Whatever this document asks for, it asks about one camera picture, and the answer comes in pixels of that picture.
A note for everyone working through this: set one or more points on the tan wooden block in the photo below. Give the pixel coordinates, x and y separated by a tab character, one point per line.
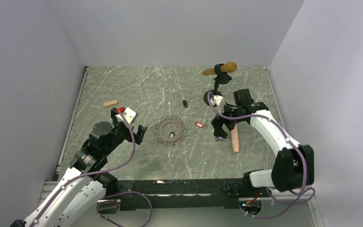
110	103

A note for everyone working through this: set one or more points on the red key tag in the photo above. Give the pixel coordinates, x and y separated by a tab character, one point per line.
200	125

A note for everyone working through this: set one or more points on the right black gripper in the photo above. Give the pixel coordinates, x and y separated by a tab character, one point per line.
217	124

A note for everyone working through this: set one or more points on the pink wooden cylinder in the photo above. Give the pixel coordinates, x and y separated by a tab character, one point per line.
235	139

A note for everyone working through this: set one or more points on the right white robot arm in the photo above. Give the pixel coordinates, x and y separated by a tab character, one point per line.
294	164

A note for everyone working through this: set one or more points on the small black cylinder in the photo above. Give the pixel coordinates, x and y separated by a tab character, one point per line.
185	104

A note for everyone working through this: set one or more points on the black microphone stand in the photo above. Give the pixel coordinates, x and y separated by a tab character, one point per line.
221	79

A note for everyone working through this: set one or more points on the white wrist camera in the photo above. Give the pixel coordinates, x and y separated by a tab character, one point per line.
126	114
218	103

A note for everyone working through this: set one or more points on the black base frame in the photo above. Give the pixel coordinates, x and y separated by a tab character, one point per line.
229	193

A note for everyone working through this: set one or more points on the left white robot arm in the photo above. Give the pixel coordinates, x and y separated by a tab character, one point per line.
84	179

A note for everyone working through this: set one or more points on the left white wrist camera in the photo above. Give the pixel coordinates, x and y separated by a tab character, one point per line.
126	114

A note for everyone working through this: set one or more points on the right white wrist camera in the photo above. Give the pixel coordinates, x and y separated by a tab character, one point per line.
218	103

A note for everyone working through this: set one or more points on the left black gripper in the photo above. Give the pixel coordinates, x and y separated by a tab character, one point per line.
137	137

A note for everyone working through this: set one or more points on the blue key tag with key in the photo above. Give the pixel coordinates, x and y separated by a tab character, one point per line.
217	138

